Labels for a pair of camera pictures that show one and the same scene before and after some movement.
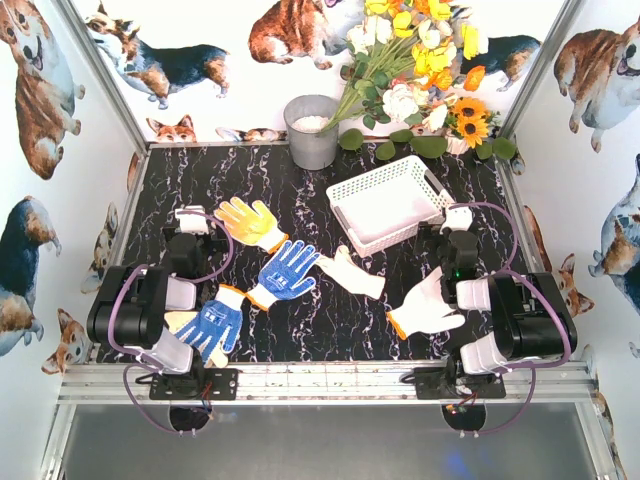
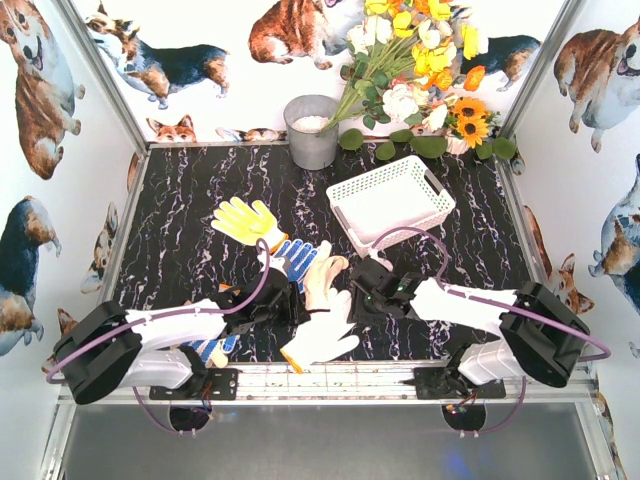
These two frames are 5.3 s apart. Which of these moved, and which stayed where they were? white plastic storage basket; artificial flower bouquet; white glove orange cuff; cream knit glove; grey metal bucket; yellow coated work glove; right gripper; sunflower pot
Moved: cream knit glove; white glove orange cuff; right gripper
Stayed: white plastic storage basket; yellow coated work glove; grey metal bucket; sunflower pot; artificial flower bouquet
